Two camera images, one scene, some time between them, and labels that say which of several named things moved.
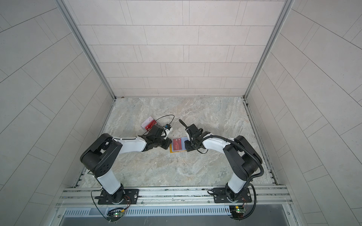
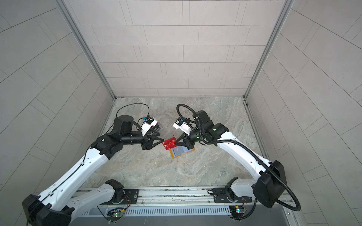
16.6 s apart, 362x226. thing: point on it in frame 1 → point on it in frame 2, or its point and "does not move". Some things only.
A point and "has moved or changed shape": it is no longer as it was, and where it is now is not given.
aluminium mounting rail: x=263 y=196 does not move
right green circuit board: x=237 y=212 does not move
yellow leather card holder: x=178 y=144 has moved or changed shape
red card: x=176 y=144 has moved or changed shape
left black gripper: x=168 y=141 → x=147 y=144
